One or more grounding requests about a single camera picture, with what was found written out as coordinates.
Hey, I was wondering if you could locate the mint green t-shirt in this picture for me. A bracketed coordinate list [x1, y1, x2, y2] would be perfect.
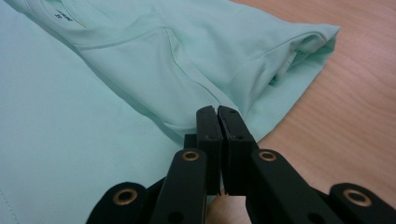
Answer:
[0, 0, 341, 224]

